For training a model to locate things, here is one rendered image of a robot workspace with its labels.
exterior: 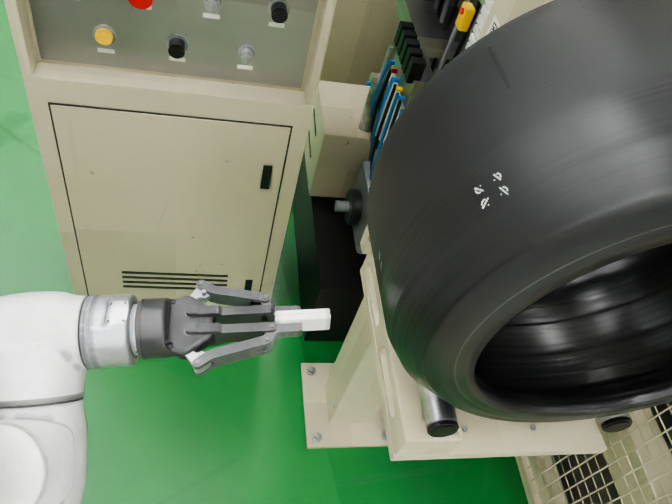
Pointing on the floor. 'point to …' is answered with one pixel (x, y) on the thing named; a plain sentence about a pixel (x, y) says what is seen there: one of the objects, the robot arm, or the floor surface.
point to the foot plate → (356, 437)
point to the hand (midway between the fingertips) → (302, 320)
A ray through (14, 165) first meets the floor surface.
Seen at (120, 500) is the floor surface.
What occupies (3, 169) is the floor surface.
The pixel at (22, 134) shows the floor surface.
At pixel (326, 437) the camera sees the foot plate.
